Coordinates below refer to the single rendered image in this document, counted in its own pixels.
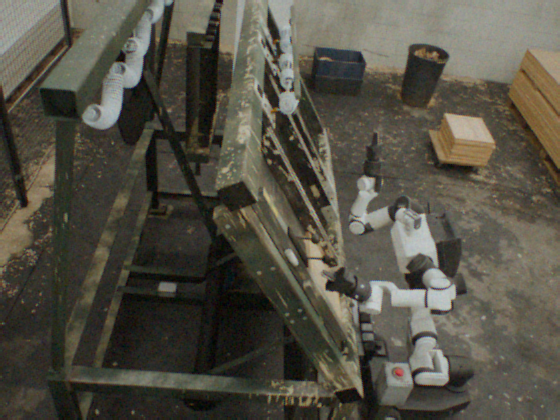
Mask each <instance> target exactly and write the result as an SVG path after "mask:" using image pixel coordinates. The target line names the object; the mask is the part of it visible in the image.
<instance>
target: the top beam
mask: <svg viewBox="0 0 560 420"><path fill-rule="evenodd" d="M260 16H261V17H262V19H263V21H264V22H265V24H266V27H267V18H268V0H245V3H244V9H243V19H242V27H241V33H240V38H239V45H238V50H237V57H236V62H235V68H234V74H233V80H232V86H231V92H230V98H229V104H228V110H227V116H226V122H225V128H224V134H223V140H222V147H221V152H220V158H219V165H218V170H217V177H216V183H215V188H214V189H215V191H216V193H217V194H218V196H219V197H220V199H221V200H222V201H223V203H224V204H225V206H226V207H227V209H228V210H229V211H230V212H232V211H234V210H237V209H240V208H243V207H246V206H249V205H251V204H254V203H256V202H257V201H258V187H259V168H260V149H261V130H262V112H263V107H262V105H261V103H260V101H259V99H258V98H257V96H256V94H255V92H254V78H256V79H257V81H258V83H259V84H260V86H261V88H262V90H263V92H264V74H265V55H264V53H263V51H262V49H261V47H260V45H259V44H258V42H257V40H258V33H260V34H261V36H262V39H263V41H264V43H265V45H266V35H265V33H264V32H263V30H262V28H261V26H260V23H259V18H260Z"/></svg>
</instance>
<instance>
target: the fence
mask: <svg viewBox="0 0 560 420"><path fill-rule="evenodd" d="M265 191H266V189H265V187H264V186H262V187H259V188H258V201H257V202H256V203H257V204H258V206H259V208H260V209H261V211H262V213H263V214H264V216H265V218H266V219H267V220H268V222H269V225H270V227H271V228H272V230H273V232H274V233H275V235H276V237H277V238H278V239H279V241H280V242H281V244H282V246H283V247H284V249H285V251H286V250H287V249H290V250H291V251H292V253H293V255H294V256H295V257H296V259H297V260H298V265H297V266H295V268H296V270H297V271H298V273H299V274H300V275H301V277H302V279H303V280H306V279H310V280H311V282H312V284H313V285H314V287H315V289H316V296H313V298H314V299H315V301H316V303H317V304H318V306H319V307H320V308H321V310H322V311H323V313H324V316H325V318H326V320H327V321H328V322H329V324H330V325H331V327H332V329H333V330H334V332H335V334H336V335H337V337H338V338H339V341H344V340H348V335H347V331H346V329H345V327H344V325H343V324H342V322H341V321H340V318H339V316H338V314H337V312H336V311H335V309H334V307H333V306H332V305H331V303H330V301H329V299H328V298H327V296H326V294H325V293H324V290H323V288H322V287H321V285H320V283H319V281H318V280H317V278H316V276H315V274H313V272H312V270H311V268H310V267H309V265H308V268H307V267H306V266H305V264H304V262H303V261H302V259H301V257H300V256H299V255H298V253H297V251H296V250H295V248H294V246H293V244H292V243H291V241H290V239H289V238H288V227H287V225H286V223H285V222H284V220H283V219H282V218H281V216H280V214H279V212H278V211H277V209H276V207H275V205H274V204H273V202H272V201H271V199H270V198H269V200H270V204H269V201H268V200H267V198H266V196H265ZM266 193H267V194H268V192H267V191H266ZM268 196H269V194H268ZM272 204H273V206H274V207H275V209H276V211H277V213H278V218H277V216H276V214H275V212H274V211H273V209H272Z"/></svg>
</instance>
